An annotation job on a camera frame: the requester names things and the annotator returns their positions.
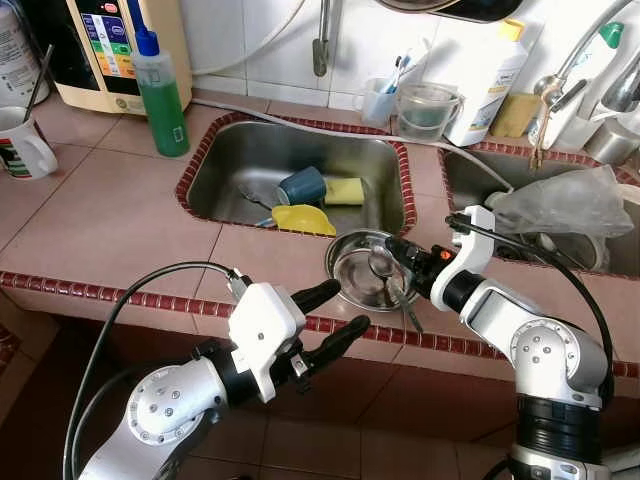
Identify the yellow bowl with grey base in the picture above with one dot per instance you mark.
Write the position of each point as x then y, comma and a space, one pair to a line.
305, 220

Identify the clear plastic tub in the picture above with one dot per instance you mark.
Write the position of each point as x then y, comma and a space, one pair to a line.
427, 112

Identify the chrome swivel faucet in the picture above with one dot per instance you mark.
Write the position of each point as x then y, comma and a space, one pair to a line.
560, 88

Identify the clear toothbrush cup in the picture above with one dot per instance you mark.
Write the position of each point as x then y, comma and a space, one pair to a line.
377, 103

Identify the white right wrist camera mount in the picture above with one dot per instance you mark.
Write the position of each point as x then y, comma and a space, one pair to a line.
465, 265

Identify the green dish soap bottle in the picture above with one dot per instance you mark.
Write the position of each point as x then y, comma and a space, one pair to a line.
162, 110

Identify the tan scrubbing sponge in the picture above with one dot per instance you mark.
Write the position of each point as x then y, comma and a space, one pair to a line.
515, 115

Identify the steel cup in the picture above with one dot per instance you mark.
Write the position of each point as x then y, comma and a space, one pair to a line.
610, 145

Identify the stainless steel sink basin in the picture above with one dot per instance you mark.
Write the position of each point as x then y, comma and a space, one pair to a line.
470, 180
250, 160

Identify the steel spoon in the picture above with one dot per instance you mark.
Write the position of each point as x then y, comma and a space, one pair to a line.
380, 265

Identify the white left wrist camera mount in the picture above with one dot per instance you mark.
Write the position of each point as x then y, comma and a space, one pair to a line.
262, 330

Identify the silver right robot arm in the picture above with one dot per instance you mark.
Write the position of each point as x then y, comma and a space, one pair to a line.
540, 350

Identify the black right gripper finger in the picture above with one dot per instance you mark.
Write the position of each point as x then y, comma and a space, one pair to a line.
408, 279
405, 250

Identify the white detergent bottle yellow cap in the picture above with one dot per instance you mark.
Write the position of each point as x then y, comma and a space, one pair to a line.
485, 90

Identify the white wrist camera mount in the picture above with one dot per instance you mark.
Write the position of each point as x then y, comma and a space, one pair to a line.
262, 330
465, 265

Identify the clear plastic bag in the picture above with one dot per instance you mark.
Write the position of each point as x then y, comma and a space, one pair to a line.
565, 205

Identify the teal plastic mug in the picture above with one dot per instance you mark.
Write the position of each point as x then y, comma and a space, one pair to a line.
300, 187

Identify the yellow dish sponge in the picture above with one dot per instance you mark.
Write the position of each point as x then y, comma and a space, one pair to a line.
345, 192

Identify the round steel plate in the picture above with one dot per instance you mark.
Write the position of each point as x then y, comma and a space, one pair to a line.
350, 280

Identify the steel fork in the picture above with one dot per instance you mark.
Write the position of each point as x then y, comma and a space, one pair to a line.
255, 198

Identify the chrome wall tap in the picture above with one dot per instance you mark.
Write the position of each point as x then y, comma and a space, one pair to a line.
322, 50

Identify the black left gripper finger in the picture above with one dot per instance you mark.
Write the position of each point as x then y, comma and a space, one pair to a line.
315, 297
338, 340

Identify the dark hanging pan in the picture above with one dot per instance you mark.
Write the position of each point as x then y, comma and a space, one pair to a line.
450, 10

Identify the large white plastic jug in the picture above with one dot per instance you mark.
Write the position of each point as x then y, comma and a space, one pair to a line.
20, 55

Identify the steel knife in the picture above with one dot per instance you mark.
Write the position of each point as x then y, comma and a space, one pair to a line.
408, 310

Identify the beige water purifier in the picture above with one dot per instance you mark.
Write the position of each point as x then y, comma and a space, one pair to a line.
170, 40

